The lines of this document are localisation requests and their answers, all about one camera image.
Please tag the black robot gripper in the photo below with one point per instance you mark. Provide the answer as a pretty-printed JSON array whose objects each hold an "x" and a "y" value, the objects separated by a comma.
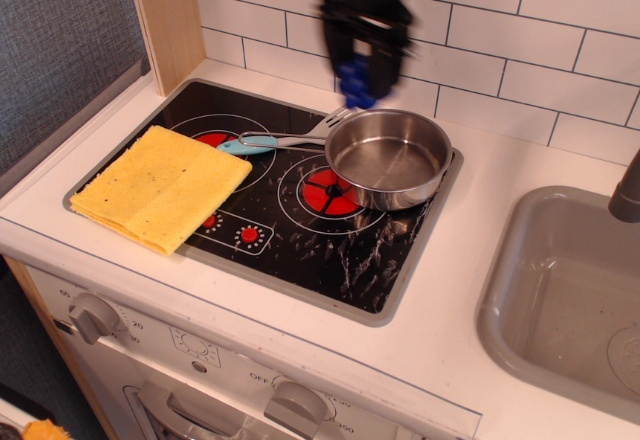
[{"x": 381, "y": 24}]

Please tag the blue toy grapes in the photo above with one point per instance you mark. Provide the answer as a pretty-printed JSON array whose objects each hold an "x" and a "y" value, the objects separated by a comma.
[{"x": 353, "y": 78}]

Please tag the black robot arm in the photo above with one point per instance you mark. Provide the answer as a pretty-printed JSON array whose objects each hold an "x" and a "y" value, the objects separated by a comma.
[{"x": 366, "y": 42}]

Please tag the black toy stove top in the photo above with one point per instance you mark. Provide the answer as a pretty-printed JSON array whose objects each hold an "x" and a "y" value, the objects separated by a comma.
[{"x": 288, "y": 226}]

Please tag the stainless steel pan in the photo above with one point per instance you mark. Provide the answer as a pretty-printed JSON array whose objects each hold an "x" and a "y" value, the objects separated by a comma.
[{"x": 388, "y": 159}]

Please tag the yellow folded cloth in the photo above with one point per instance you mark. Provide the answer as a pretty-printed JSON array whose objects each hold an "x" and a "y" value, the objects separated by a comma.
[{"x": 161, "y": 189}]

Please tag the grey faucet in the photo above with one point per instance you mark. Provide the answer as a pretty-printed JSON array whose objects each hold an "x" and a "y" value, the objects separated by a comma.
[{"x": 624, "y": 203}]

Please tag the grey plastic sink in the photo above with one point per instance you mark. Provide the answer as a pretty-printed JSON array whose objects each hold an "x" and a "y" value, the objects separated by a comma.
[{"x": 561, "y": 308}]

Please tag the grey right oven knob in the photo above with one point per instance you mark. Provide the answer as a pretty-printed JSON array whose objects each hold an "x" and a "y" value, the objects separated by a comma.
[{"x": 297, "y": 408}]

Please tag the grey oven knob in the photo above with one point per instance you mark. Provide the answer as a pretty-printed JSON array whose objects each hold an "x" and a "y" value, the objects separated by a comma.
[
  {"x": 297, "y": 408},
  {"x": 93, "y": 317}
]

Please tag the grey left oven knob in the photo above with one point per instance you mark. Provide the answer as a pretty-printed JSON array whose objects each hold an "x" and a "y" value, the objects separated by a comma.
[{"x": 93, "y": 317}]

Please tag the white toy oven front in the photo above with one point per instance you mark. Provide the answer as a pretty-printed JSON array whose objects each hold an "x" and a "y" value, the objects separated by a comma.
[{"x": 153, "y": 380}]

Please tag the orange object bottom left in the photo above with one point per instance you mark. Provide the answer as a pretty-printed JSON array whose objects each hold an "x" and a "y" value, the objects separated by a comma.
[{"x": 44, "y": 430}]

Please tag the grey spatula blue handle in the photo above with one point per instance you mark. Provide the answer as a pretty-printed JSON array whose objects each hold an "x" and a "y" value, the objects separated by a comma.
[{"x": 254, "y": 142}]

